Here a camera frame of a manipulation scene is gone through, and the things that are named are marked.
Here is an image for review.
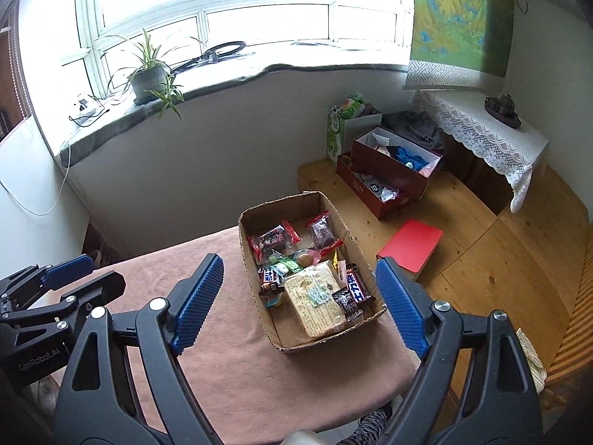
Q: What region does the dark chocolate bar packet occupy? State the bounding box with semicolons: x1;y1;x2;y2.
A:
332;287;364;326

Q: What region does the packaged sliced bread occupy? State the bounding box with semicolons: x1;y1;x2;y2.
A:
284;261;347;340

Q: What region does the landscape wall painting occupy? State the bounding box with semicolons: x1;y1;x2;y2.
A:
406;0;514;92

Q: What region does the red dark snack bag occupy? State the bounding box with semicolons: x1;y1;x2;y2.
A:
305;211;343;253

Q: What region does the dark red shoe box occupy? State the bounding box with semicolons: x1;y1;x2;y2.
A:
337;126;441;220

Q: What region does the red box lid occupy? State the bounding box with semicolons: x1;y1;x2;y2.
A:
376;219;444;279

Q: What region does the light green candy packet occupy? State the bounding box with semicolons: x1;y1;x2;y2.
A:
271;255;302;278

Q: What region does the potted spider plant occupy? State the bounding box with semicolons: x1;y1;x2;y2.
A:
107;28;185;119

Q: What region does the red clear snack bag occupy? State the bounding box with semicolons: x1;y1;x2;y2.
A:
248;220;302;264

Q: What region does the green printed gift bag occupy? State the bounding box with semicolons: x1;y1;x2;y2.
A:
327;93;383;164

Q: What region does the blue chocolate bar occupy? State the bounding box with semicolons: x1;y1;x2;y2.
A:
346;263;373;303

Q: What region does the brown cardboard box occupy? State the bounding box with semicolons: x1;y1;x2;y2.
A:
238;191;386;353

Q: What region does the white lace table cover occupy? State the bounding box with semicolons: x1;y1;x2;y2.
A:
412;89;549;214

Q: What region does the pink table cloth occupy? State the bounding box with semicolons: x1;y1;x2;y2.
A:
109;227;419;444

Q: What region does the packaged braised egg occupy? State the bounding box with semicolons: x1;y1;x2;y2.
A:
294;249;322;268

